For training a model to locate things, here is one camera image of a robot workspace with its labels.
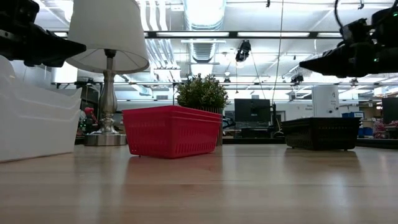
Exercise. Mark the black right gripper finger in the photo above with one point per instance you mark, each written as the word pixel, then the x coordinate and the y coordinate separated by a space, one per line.
pixel 332 63

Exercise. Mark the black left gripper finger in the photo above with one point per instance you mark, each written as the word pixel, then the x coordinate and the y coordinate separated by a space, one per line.
pixel 53 49

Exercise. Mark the white plastic storage bin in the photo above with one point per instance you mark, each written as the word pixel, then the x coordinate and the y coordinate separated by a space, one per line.
pixel 34 124

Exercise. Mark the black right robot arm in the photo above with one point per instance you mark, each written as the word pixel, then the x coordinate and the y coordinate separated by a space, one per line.
pixel 387 28

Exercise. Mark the white pillar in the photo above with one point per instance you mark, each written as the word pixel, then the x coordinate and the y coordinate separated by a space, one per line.
pixel 325 99

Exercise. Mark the silver lamp with white shade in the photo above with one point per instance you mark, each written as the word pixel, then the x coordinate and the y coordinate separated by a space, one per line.
pixel 105 31

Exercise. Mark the blue storage bin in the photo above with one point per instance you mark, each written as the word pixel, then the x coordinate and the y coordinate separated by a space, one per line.
pixel 365 131

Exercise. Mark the potted plant in slatted pot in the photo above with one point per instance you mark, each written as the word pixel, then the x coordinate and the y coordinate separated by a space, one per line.
pixel 202 90

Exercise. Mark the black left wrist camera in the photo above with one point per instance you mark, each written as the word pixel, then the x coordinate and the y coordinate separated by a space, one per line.
pixel 18 12

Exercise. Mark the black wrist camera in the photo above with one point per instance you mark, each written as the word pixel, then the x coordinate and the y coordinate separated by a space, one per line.
pixel 356 31
pixel 18 12

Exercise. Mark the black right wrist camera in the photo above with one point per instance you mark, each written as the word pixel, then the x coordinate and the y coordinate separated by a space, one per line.
pixel 356 31

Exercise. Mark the black overhead camera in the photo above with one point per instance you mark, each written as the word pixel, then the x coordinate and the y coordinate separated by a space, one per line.
pixel 243 49

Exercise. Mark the black overhead frame beam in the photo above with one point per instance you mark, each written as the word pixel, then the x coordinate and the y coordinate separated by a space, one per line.
pixel 233 34

